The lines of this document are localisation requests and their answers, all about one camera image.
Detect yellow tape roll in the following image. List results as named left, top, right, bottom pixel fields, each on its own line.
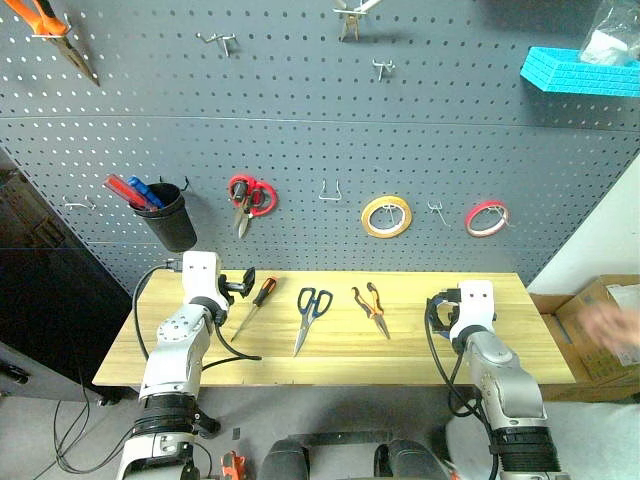
left=360, top=195, right=415, bottom=240

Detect blue black handled scissors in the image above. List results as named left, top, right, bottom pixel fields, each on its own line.
left=292, top=286, right=335, bottom=358

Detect orange black needle-nose pliers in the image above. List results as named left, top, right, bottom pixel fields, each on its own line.
left=350, top=281, right=393, bottom=341

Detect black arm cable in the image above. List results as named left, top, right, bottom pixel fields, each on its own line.
left=132, top=258, right=264, bottom=362
left=424, top=299, right=501, bottom=480

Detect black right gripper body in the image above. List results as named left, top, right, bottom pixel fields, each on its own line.
left=435, top=287, right=462, bottom=335

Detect large orange long-nose pliers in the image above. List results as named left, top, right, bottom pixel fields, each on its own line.
left=1, top=0, right=102, bottom=88

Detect blue plastic basket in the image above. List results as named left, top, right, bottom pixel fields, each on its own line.
left=519, top=45, right=640, bottom=98

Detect clear plastic bag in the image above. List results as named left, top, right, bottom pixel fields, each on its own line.
left=578, top=0, right=640, bottom=67

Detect metal clip on pegboard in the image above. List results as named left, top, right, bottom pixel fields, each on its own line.
left=332, top=0, right=385, bottom=43

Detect grey metal pegboard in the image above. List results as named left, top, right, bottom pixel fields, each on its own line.
left=0, top=0, right=640, bottom=301

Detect black plastic cup holder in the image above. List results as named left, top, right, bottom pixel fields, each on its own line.
left=130, top=175, right=199, bottom=254

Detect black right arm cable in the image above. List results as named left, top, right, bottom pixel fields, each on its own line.
left=424, top=299, right=501, bottom=480

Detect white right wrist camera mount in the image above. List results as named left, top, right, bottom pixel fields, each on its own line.
left=448, top=280, right=498, bottom=342

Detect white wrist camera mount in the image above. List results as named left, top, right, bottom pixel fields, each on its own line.
left=448, top=280, right=498, bottom=342
left=180, top=251, right=224, bottom=307

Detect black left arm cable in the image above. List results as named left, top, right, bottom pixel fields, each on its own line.
left=132, top=258, right=264, bottom=362

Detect red tape roll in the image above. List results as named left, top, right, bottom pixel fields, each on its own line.
left=464, top=199, right=512, bottom=239

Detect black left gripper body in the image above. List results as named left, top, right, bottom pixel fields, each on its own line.
left=218, top=273, right=246, bottom=304

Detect dark metal cabinet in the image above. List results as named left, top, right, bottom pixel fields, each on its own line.
left=0, top=147, right=137, bottom=403

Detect brown cardboard box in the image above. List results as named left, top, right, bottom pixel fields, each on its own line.
left=528, top=274, right=640, bottom=403

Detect orange black handled screwdriver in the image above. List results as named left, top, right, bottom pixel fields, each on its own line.
left=230, top=276, right=278, bottom=344

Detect blue handled screwdriver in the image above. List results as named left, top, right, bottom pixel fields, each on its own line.
left=125, top=175, right=165, bottom=210

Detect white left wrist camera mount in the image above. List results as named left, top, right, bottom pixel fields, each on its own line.
left=180, top=251, right=224, bottom=307

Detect blurred person hand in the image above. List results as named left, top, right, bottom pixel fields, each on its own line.
left=581, top=303, right=640, bottom=355

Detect thin black floor cable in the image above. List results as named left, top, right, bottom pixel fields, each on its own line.
left=51, top=367, right=129, bottom=477

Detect silver pegboard hook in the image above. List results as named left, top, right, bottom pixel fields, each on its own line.
left=30, top=13, right=75, bottom=41
left=318, top=178, right=344, bottom=203
left=427, top=199, right=452, bottom=228
left=194, top=31, right=238, bottom=57
left=61, top=194, right=99, bottom=212
left=371, top=57, right=398, bottom=82

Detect red handled scissors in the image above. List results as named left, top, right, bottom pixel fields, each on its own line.
left=228, top=174, right=279, bottom=241

